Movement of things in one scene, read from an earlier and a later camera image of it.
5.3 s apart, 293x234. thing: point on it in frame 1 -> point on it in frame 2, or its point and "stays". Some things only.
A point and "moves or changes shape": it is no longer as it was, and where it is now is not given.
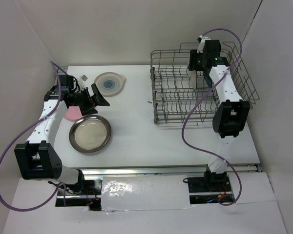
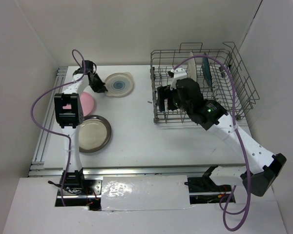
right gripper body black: [196, 60] -> [182, 105]
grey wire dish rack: [176, 98] stays
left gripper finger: [97, 97] -> [104, 89]
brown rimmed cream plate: [89, 133] stays
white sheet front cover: [146, 192] stays
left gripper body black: [83, 99] -> [96, 85]
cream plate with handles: [110, 84] moves or changes shape
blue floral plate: [212, 74] moves or changes shape
